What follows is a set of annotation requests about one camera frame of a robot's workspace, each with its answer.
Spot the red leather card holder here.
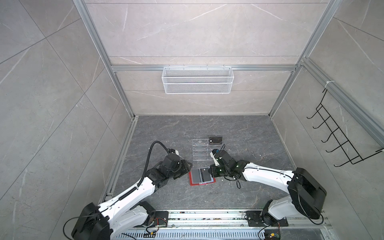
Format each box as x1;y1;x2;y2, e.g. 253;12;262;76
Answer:
189;167;216;186

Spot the dark credit card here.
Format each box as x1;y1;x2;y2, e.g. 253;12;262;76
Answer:
200;167;215;184
209;137;223;145

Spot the clear acrylic organizer tray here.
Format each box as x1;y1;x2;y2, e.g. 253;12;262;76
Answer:
192;138;223;161

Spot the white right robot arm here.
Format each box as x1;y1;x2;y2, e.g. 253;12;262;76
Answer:
209;149;327;226

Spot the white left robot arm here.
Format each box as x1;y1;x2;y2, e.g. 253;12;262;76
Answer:
69;153;193;240

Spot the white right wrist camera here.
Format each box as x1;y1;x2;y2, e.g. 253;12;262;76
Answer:
210;152;220;166

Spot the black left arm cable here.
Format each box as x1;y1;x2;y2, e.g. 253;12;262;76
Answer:
136;140;172;188

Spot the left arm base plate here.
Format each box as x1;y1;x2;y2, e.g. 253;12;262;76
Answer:
143;211;169;227

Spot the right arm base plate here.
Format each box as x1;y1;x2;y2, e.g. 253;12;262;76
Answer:
244;211;289;227

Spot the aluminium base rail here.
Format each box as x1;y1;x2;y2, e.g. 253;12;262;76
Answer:
111;209;337;240

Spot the white wire mesh basket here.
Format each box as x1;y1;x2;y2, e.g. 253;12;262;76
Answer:
162;67;235;95

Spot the black wire hook rack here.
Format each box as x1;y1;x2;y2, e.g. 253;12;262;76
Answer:
306;89;384;168

